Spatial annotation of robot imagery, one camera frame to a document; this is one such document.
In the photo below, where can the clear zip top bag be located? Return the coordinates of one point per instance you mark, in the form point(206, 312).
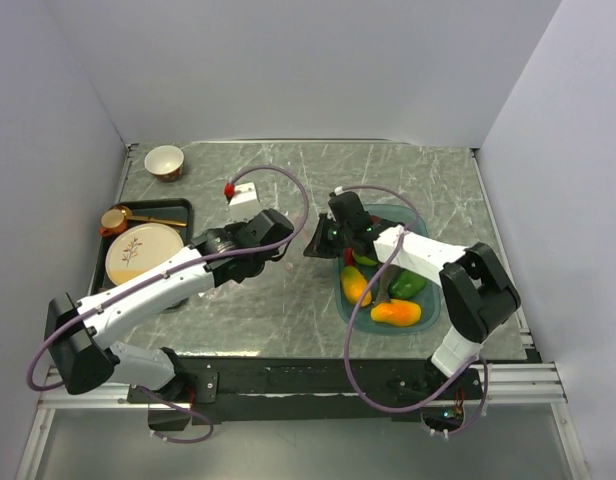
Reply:
point(273, 279)

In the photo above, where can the yellow orange mango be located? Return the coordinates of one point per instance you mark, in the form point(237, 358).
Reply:
point(398, 313)

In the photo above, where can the green bell pepper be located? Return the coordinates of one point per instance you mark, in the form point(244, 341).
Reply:
point(406, 285)

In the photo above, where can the red chili pepper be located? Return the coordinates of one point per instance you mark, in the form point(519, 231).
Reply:
point(348, 257)

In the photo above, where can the white bowl brown outside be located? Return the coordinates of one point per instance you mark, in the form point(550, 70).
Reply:
point(165, 163)

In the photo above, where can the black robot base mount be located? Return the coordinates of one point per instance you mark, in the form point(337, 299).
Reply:
point(235, 389)

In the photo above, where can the cream plate with leaf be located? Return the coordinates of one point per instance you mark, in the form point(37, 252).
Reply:
point(140, 249)

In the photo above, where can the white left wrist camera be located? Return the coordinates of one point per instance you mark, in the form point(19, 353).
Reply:
point(244, 204)

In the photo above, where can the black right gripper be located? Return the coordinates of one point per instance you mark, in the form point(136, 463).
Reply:
point(319, 247)

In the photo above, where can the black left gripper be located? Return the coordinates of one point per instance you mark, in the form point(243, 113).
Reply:
point(234, 227)

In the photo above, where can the translucent blue plastic container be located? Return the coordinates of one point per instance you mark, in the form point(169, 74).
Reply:
point(428, 297)

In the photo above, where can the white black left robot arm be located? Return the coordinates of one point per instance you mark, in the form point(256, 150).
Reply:
point(87, 346)

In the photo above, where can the orange green mango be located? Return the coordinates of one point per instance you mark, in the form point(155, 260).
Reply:
point(353, 284)

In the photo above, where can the gold spoon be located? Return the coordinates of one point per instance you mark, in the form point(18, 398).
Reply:
point(126, 211)

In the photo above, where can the small orange cup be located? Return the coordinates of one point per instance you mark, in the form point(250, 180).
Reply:
point(113, 222)

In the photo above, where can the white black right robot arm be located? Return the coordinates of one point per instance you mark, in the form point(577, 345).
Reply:
point(478, 292)

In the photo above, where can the green apple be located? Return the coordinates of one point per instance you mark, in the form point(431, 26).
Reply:
point(363, 260)

